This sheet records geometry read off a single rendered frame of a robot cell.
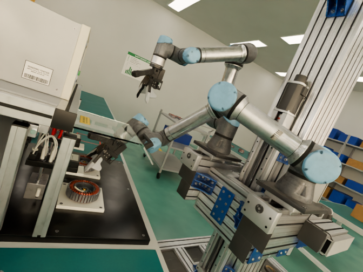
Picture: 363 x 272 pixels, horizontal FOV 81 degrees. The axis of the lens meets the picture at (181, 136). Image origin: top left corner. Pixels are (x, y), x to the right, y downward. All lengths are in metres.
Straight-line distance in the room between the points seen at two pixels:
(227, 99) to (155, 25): 5.66
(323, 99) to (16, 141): 1.20
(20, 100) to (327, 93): 1.19
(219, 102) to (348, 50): 0.71
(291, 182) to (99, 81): 5.56
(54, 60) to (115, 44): 5.48
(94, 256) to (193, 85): 6.32
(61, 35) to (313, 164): 0.84
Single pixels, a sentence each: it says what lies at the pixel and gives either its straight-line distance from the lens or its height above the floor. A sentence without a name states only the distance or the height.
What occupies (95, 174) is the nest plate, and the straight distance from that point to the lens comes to 1.05.
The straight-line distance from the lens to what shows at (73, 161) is 0.79.
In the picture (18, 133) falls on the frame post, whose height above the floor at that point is 1.03.
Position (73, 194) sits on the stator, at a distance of 0.83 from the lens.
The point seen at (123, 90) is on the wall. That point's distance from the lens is 6.18.
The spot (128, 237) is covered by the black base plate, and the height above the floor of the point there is 0.77.
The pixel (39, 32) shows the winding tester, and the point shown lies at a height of 1.26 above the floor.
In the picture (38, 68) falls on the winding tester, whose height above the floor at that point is 1.17.
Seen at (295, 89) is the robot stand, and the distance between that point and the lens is 1.22.
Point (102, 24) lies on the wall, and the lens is 6.15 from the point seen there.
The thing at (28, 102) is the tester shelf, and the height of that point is 1.11.
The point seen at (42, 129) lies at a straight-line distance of 0.64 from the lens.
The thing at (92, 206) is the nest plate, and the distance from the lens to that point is 0.84.
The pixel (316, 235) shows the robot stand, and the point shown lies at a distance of 1.11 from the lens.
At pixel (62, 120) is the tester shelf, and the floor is 1.09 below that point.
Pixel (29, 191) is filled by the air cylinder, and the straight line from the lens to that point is 0.84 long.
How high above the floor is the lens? 1.23
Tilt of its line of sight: 9 degrees down
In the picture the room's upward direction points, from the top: 22 degrees clockwise
